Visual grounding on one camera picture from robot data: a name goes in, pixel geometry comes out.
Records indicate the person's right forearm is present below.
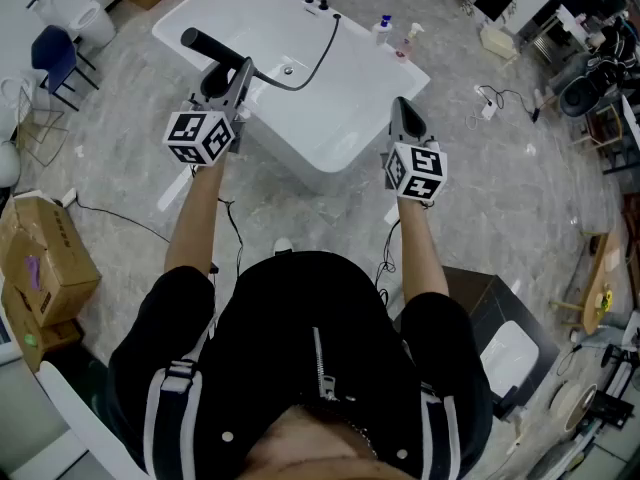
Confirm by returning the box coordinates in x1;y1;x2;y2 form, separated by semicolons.
397;195;451;305

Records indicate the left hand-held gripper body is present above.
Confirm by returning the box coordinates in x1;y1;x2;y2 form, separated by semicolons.
162;95;247;168

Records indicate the black shower hose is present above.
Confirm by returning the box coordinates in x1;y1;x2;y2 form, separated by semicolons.
252;13;344;92

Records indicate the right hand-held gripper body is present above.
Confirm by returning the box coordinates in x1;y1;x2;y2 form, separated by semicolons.
382;134;449;208

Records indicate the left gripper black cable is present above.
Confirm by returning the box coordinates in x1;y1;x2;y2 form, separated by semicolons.
209;196;247;277

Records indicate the cream box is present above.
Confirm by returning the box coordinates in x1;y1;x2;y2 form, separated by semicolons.
479;25;520;61

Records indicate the white and green counter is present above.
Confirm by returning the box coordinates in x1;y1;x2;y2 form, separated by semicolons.
35;342;151;480

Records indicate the dark blue chair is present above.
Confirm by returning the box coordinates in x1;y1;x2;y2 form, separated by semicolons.
30;24;100;113

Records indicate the wooden side table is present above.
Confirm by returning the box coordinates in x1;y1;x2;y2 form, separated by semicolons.
549;229;625;338

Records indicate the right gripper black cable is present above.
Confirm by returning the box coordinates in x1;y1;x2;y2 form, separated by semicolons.
374;216;402;309

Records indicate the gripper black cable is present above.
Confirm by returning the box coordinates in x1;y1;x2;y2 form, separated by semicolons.
209;196;247;277
374;216;402;309

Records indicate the person's black jacket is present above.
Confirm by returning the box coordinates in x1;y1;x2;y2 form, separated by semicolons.
104;250;494;480

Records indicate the cardboard box with purple tape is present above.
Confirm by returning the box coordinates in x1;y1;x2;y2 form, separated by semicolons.
0;195;103;329

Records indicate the pink bottle with white pump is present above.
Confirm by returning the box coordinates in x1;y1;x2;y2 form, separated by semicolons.
394;21;426;65

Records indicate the person's left forearm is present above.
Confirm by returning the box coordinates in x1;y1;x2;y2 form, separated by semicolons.
163;160;226;277

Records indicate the white bottle with blue pump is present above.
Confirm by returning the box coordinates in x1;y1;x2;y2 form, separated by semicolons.
370;14;394;47

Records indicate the black cable with adapter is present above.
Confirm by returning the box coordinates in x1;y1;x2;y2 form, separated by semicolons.
474;84;542;123

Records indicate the cardboard box with green sticker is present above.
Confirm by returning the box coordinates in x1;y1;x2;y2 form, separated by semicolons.
0;280;84;374

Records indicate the black floor power cable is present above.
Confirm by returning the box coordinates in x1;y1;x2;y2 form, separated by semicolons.
73;200;172;245

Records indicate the person's chest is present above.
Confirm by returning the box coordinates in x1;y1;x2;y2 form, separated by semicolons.
243;405;419;480

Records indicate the white bathtub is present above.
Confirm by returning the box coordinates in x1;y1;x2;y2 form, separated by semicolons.
151;0;431;174

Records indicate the tall white toilet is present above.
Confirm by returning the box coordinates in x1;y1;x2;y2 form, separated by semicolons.
49;0;117;49

